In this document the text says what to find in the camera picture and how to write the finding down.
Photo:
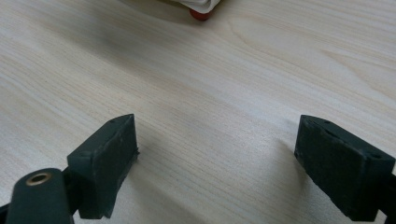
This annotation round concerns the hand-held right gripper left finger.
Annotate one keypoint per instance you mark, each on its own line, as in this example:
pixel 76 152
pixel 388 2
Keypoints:
pixel 102 168

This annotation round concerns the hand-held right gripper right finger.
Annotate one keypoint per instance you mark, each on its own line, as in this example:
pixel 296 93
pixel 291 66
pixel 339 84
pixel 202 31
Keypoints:
pixel 339 168

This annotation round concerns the red round object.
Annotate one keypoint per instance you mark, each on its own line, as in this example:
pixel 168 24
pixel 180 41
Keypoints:
pixel 200 15

